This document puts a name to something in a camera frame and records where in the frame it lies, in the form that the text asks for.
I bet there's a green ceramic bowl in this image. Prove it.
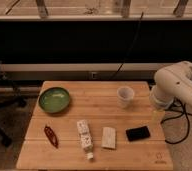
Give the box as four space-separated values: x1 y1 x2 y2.
38 87 71 114

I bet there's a black floor cable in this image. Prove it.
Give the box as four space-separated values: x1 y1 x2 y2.
160 98 192 145

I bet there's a red chili pepper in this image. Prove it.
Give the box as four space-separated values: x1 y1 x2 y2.
44 126 58 148

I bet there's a black smartphone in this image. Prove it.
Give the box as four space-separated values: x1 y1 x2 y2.
126 126 150 141

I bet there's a white labelled bottle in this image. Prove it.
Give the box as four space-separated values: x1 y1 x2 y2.
77 120 94 160

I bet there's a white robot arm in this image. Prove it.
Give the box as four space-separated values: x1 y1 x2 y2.
149 61 192 111

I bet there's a white rectangular box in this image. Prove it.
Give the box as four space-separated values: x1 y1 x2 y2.
102 127 116 149

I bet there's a black hanging cable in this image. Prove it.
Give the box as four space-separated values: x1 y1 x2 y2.
109 11 145 81

